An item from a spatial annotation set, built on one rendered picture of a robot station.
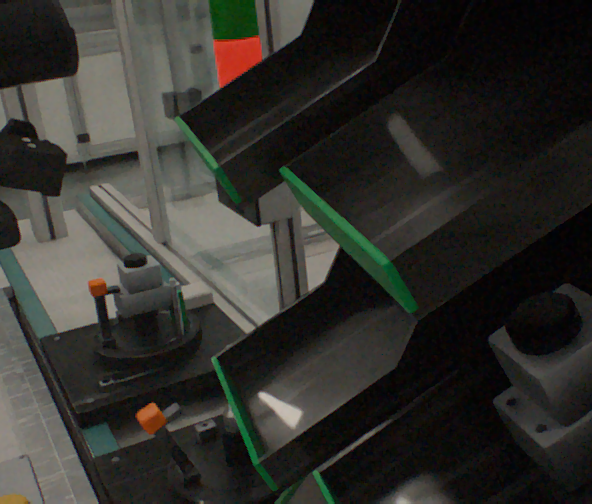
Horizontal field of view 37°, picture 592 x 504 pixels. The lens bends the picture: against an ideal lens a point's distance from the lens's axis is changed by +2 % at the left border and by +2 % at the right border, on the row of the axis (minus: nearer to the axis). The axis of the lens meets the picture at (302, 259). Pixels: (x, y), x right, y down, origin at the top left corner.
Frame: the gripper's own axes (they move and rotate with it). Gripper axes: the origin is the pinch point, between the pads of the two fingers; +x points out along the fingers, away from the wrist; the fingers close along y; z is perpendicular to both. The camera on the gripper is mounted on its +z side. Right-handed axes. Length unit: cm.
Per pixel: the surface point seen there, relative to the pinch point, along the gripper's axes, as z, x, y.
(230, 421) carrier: 18.3, 22.1, 4.2
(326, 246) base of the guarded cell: 67, 41, 83
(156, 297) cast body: 20.9, 21.7, 36.7
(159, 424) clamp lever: 11.7, 19.7, 3.9
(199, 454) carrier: 15.8, 26.7, 7.7
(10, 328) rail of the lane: 4, 30, 59
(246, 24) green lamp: 32.2, -11.4, 21.6
